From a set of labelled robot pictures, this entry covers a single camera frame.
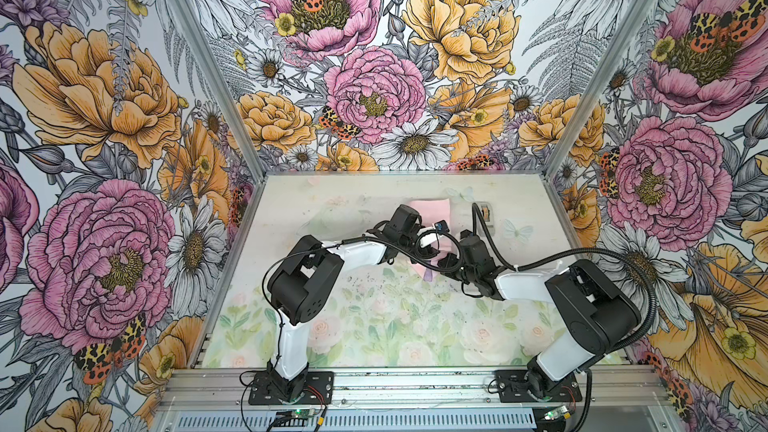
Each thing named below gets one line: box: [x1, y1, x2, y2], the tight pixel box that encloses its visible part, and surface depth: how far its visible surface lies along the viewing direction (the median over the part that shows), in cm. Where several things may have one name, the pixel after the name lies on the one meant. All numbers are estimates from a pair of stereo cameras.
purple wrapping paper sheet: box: [408, 199, 455, 283], surface depth 84 cm
